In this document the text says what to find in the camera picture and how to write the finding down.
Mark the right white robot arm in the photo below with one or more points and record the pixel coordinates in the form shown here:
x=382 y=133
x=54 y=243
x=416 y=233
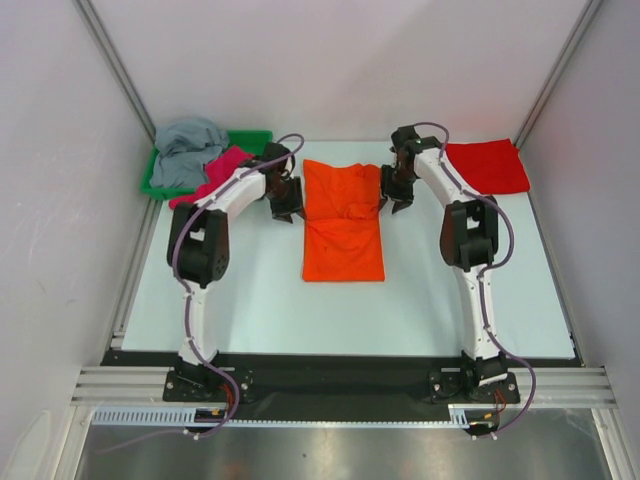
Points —
x=468 y=242

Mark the aluminium corner post left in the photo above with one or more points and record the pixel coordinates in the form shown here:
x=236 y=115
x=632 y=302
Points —
x=108 y=50

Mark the aluminium frame rail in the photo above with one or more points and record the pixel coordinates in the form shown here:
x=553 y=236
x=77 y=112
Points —
x=135 y=386

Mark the magenta t-shirt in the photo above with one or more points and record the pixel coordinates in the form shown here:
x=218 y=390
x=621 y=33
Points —
x=217 y=173

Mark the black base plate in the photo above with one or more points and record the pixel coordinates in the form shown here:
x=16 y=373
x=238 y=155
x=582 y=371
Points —
x=332 y=388

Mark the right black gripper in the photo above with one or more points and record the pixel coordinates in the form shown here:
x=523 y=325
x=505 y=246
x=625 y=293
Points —
x=396 y=190

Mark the aluminium corner post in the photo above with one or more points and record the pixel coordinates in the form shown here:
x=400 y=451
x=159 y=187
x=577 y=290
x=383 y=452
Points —
x=577 y=35
x=108 y=50

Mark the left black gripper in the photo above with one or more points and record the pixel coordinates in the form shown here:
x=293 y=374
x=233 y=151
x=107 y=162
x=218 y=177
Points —
x=294 y=205

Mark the grey t-shirt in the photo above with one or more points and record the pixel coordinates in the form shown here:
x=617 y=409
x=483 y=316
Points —
x=184 y=148

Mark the orange t-shirt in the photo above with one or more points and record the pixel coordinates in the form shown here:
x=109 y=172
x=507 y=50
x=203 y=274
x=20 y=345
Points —
x=342 y=238

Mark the folded red t-shirt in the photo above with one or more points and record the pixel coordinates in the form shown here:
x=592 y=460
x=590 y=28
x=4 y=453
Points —
x=491 y=168

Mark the aluminium corner post right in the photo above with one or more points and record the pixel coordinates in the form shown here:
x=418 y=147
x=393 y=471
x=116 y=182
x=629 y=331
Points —
x=577 y=35

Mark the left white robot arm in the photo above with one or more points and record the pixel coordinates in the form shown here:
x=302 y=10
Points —
x=198 y=253

